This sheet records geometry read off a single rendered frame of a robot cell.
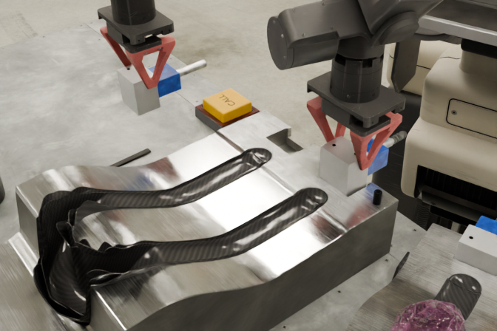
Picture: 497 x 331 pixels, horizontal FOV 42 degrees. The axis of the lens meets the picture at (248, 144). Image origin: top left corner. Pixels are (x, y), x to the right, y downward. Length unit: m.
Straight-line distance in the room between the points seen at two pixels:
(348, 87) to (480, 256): 0.24
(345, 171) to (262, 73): 2.09
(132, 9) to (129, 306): 0.40
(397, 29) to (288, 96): 2.08
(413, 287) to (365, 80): 0.24
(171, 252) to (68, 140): 0.43
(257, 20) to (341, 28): 2.69
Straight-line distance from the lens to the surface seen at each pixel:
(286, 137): 0.93
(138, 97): 0.92
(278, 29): 0.67
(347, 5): 0.68
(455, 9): 0.95
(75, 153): 1.06
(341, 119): 0.74
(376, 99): 0.75
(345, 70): 0.72
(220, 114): 1.05
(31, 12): 3.62
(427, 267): 0.79
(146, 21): 0.87
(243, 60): 2.96
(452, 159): 1.08
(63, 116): 1.15
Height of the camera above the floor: 1.41
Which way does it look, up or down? 36 degrees down
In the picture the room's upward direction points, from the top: straight up
